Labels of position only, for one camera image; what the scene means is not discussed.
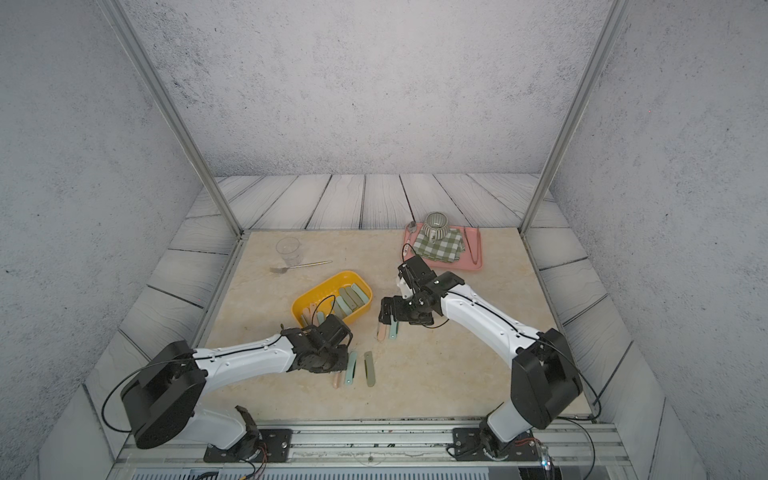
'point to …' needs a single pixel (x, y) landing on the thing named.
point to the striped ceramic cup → (436, 226)
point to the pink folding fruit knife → (381, 334)
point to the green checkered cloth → (447, 249)
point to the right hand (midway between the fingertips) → (395, 318)
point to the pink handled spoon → (410, 229)
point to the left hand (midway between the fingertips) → (351, 366)
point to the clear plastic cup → (290, 249)
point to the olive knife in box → (352, 297)
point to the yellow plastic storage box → (345, 295)
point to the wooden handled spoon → (281, 270)
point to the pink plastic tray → (471, 260)
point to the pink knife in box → (308, 317)
